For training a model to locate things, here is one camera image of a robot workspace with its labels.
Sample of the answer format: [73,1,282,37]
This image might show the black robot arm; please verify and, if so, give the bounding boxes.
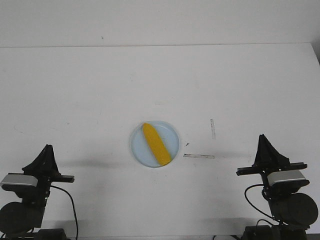
[236,134,319,240]
[0,144,75,240]

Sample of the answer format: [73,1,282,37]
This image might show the light blue round plate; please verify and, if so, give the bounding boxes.
[129,120,180,168]

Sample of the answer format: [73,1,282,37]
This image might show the horizontal tape strip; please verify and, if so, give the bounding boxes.
[183,153,215,159]

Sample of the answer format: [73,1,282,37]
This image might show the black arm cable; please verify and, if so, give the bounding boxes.
[49,185,79,240]
[244,183,278,222]

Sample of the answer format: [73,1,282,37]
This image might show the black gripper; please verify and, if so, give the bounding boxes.
[236,134,308,176]
[22,144,75,183]

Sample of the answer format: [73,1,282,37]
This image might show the vertical tape strip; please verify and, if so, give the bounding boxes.
[210,118,216,140]

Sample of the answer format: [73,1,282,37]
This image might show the yellow corn cob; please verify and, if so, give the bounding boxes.
[142,123,172,166]

